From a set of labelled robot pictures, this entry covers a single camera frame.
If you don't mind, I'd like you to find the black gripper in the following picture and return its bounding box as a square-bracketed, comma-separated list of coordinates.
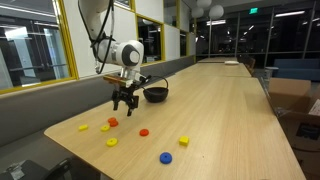
[111, 85, 140, 117]

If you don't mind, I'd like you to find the black bowl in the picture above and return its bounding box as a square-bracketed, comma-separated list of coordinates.
[142, 87, 170, 103]

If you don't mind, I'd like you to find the blue disc with hole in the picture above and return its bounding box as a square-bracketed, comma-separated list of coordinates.
[159, 151, 173, 165]

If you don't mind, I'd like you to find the yellow cube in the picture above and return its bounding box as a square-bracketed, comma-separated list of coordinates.
[178, 135, 190, 147]

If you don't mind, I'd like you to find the yellow framed glass window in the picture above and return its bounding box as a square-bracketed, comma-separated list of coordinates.
[0, 0, 80, 95]

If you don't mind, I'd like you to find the grey upholstered bench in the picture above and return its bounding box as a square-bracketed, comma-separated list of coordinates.
[0, 55, 196, 180]

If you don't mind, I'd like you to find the light wooden table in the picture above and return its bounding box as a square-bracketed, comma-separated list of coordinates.
[176, 62, 253, 79]
[197, 56, 239, 64]

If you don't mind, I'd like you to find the black equipment case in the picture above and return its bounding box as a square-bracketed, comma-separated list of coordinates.
[0, 156, 101, 180]

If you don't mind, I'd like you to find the white globe lamp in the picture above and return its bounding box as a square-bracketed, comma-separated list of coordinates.
[208, 4, 225, 20]
[191, 6, 205, 19]
[195, 0, 213, 9]

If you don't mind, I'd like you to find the linear ceiling light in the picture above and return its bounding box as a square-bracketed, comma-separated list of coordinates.
[274, 10, 306, 18]
[205, 19, 227, 26]

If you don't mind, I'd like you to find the dark wooden chair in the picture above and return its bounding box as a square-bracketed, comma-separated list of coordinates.
[241, 54, 257, 75]

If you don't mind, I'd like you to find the white stool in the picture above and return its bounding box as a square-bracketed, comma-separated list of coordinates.
[264, 66, 279, 79]

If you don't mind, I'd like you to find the blue sofa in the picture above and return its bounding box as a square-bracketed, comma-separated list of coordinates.
[273, 58, 320, 82]

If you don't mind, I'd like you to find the cardboard box with label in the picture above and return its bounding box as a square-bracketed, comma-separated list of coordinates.
[274, 96, 320, 180]

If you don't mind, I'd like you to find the black looped gripper cable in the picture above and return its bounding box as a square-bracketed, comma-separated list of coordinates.
[138, 75, 170, 93]

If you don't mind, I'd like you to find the long black robot cable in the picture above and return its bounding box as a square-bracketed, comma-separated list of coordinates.
[78, 0, 116, 75]

